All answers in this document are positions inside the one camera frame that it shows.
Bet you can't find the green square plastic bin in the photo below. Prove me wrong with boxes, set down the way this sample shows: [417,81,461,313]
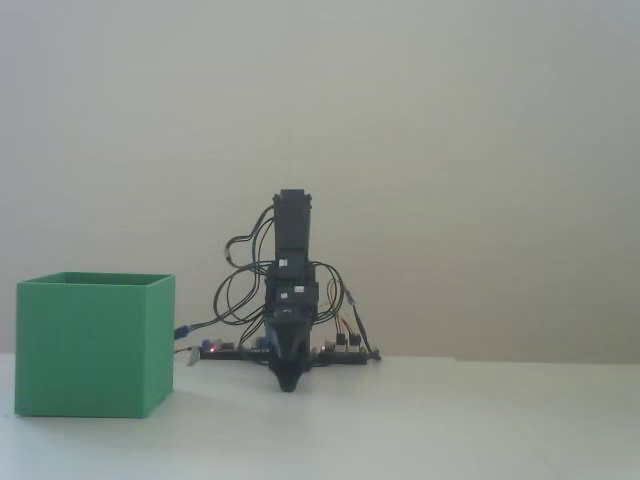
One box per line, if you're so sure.
[14,271,178,419]

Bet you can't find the blue controller circuit board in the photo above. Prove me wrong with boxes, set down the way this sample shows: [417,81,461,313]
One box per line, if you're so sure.
[199,338,274,361]

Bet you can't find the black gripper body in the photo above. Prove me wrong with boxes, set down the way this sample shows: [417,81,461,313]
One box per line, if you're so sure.
[264,281,321,327]

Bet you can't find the black cable with white tag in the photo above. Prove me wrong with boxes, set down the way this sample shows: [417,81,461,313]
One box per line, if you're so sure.
[341,283,382,359]

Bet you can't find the black servo cable bundle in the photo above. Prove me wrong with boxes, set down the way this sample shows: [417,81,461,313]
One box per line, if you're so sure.
[212,205,351,327]

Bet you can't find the coloured jumper wires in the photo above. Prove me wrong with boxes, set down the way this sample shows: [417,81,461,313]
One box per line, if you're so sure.
[326,277,363,348]

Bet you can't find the circuit board with jumper headers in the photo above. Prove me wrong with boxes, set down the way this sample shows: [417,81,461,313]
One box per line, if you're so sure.
[317,339,383,366]

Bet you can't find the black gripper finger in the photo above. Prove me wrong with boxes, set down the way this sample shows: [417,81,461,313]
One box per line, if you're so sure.
[266,323,292,394]
[289,321,314,394]

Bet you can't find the blue plug with dark cable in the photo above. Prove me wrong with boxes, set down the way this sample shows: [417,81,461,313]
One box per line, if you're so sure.
[172,315,226,341]

